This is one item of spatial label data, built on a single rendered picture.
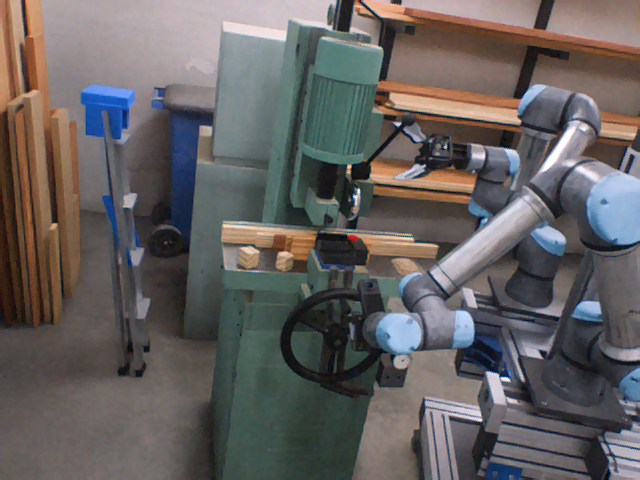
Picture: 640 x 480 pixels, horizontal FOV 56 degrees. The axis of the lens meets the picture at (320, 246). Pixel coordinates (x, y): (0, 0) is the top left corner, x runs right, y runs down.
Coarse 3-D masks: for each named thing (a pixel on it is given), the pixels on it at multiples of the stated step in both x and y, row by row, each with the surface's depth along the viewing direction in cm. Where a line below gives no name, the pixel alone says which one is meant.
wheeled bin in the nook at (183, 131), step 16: (160, 96) 352; (176, 96) 323; (192, 96) 327; (208, 96) 332; (176, 112) 320; (192, 112) 320; (208, 112) 321; (176, 128) 325; (192, 128) 326; (176, 144) 329; (192, 144) 331; (176, 160) 334; (192, 160) 335; (176, 176) 338; (192, 176) 340; (176, 192) 343; (192, 192) 345; (160, 208) 384; (176, 208) 348; (192, 208) 350; (160, 224) 389; (176, 224) 353; (160, 240) 352; (176, 240) 354
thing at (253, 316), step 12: (240, 300) 173; (240, 312) 171; (252, 312) 166; (264, 312) 167; (276, 312) 168; (288, 312) 169; (312, 312) 170; (336, 312) 172; (360, 312) 174; (240, 324) 170; (252, 324) 168; (264, 324) 169; (276, 324) 170; (300, 324) 171; (348, 324) 175
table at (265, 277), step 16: (224, 256) 166; (272, 256) 171; (384, 256) 184; (400, 256) 186; (224, 272) 160; (240, 272) 160; (256, 272) 161; (272, 272) 162; (288, 272) 164; (304, 272) 165; (368, 272) 172; (384, 272) 174; (224, 288) 161; (240, 288) 162; (256, 288) 163; (272, 288) 164; (288, 288) 165; (304, 288) 163; (384, 288) 172; (320, 304) 158; (336, 304) 160; (352, 304) 161
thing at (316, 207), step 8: (312, 192) 176; (312, 200) 173; (320, 200) 171; (328, 200) 172; (336, 200) 173; (312, 208) 173; (320, 208) 170; (328, 208) 170; (336, 208) 171; (312, 216) 172; (320, 216) 171; (336, 216) 172; (320, 224) 172; (328, 224) 172
